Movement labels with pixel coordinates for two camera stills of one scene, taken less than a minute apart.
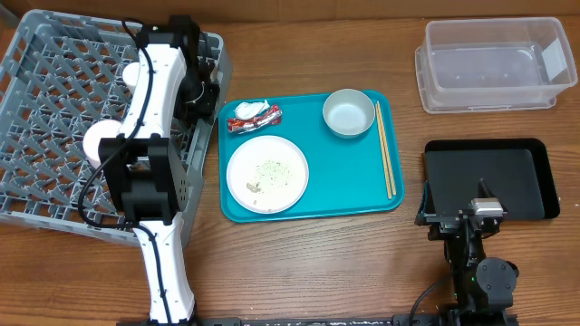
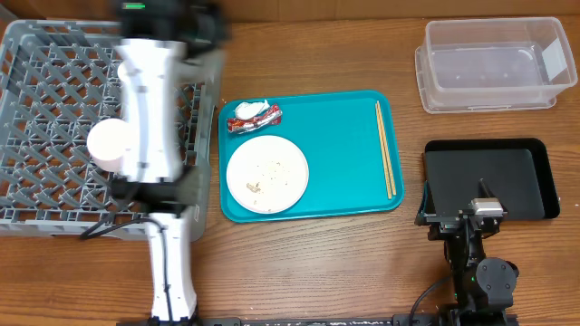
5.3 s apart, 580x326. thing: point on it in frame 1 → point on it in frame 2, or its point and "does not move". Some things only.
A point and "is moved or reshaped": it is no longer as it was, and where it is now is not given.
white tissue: x=246 y=110 does not move
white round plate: x=267 y=174 does not move
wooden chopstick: x=387 y=150 does not move
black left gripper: x=198 y=111 → x=223 y=35
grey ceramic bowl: x=348 y=112 is moved or reshaped
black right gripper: x=454 y=218 does not move
